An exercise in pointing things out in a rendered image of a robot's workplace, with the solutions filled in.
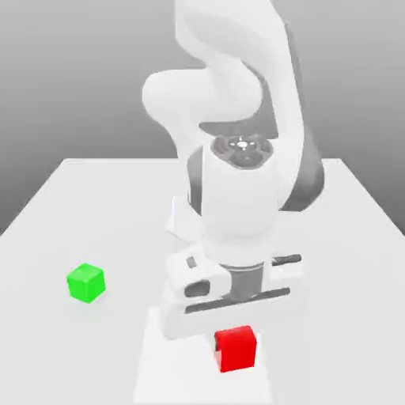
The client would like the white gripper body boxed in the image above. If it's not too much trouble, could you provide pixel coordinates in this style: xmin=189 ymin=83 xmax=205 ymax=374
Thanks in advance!
xmin=158 ymin=286 xmax=297 ymax=341

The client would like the small red cube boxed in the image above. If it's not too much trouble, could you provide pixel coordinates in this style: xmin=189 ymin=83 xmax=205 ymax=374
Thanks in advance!
xmin=214 ymin=324 xmax=258 ymax=373

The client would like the small green cube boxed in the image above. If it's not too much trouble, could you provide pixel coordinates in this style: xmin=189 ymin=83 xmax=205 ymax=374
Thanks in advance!
xmin=66 ymin=263 xmax=106 ymax=305

